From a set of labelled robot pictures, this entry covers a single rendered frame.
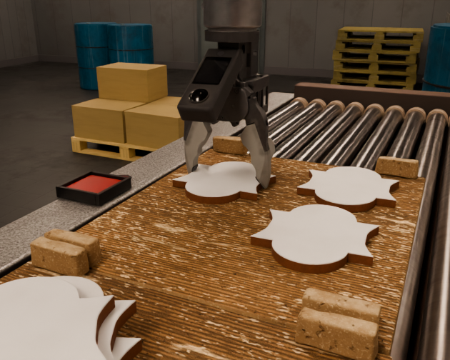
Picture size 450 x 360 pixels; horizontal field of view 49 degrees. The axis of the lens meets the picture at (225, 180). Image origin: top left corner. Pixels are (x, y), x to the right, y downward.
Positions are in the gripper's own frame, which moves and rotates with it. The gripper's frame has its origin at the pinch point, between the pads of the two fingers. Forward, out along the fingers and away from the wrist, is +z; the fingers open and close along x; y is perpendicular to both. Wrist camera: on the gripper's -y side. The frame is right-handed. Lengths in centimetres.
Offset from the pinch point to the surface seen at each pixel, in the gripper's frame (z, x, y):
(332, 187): -0.5, -14.6, 2.2
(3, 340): -3.6, -3.3, -41.2
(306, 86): -1, 9, 75
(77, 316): -3.6, -5.9, -37.3
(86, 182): 1.4, 19.5, -5.9
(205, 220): 0.8, -2.7, -11.6
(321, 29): 20, 157, 699
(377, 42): 28, 62, 603
